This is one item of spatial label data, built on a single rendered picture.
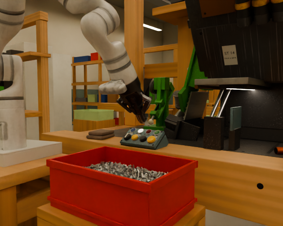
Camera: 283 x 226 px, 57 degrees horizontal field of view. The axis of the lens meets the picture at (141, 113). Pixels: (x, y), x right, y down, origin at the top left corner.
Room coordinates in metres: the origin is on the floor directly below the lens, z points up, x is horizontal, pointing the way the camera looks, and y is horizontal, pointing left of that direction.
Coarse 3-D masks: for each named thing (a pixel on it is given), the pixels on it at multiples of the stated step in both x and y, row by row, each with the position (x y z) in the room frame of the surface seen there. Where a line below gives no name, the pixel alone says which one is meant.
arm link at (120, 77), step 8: (128, 64) 0.72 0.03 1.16; (112, 72) 0.72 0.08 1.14; (120, 72) 0.71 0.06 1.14; (128, 72) 0.72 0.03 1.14; (112, 80) 0.73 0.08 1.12; (120, 80) 0.72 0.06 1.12; (128, 80) 0.72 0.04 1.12; (104, 88) 0.72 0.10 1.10; (112, 88) 0.70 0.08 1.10; (120, 88) 0.68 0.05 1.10
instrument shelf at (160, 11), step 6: (162, 6) 1.39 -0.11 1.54; (168, 6) 1.37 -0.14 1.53; (174, 6) 1.35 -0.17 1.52; (180, 6) 1.33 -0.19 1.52; (156, 12) 1.41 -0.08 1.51; (162, 12) 1.39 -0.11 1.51; (168, 12) 1.37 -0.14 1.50; (174, 12) 1.37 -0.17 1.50; (180, 12) 1.37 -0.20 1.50; (186, 12) 1.37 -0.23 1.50; (162, 18) 1.48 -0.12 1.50; (168, 18) 1.48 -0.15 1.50; (174, 18) 1.48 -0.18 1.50; (174, 24) 1.60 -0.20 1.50
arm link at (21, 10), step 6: (0, 0) 0.75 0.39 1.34; (6, 0) 0.75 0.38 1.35; (12, 0) 0.76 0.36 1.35; (18, 0) 0.77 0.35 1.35; (24, 0) 0.79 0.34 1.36; (0, 6) 0.76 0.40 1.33; (6, 6) 0.76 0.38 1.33; (12, 6) 0.76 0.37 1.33; (18, 6) 0.78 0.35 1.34; (24, 6) 0.80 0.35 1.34; (6, 12) 0.77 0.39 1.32; (12, 12) 0.77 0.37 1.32; (18, 12) 0.79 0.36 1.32
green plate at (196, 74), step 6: (192, 54) 1.01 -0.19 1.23; (192, 60) 1.01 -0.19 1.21; (192, 66) 1.02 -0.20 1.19; (198, 66) 1.01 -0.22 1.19; (192, 72) 1.02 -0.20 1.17; (198, 72) 1.01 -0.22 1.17; (186, 78) 1.03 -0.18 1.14; (192, 78) 1.02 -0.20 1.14; (198, 78) 1.01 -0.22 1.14; (204, 78) 0.99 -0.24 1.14; (186, 84) 1.03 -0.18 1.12; (192, 84) 1.02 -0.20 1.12; (192, 90) 1.08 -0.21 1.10; (210, 90) 1.05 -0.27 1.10
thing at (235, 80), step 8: (200, 80) 0.80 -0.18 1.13; (208, 80) 0.79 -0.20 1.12; (216, 80) 0.78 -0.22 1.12; (224, 80) 0.76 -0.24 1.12; (232, 80) 0.75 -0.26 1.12; (240, 80) 0.73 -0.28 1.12; (248, 80) 0.73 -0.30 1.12; (256, 80) 0.80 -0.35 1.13; (200, 88) 0.83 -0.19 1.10; (208, 88) 0.88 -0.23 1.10; (216, 88) 0.94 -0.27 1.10; (224, 88) 0.79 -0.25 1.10; (232, 88) 0.79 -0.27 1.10; (240, 88) 0.79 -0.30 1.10; (248, 88) 0.79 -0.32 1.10; (256, 88) 0.84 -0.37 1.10; (264, 88) 0.93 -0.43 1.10
